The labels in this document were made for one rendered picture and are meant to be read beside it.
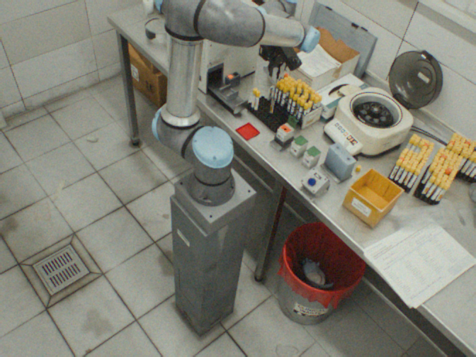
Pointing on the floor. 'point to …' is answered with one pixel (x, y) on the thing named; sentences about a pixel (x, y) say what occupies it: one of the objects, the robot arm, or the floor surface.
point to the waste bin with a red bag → (302, 250)
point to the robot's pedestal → (206, 267)
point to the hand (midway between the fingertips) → (275, 81)
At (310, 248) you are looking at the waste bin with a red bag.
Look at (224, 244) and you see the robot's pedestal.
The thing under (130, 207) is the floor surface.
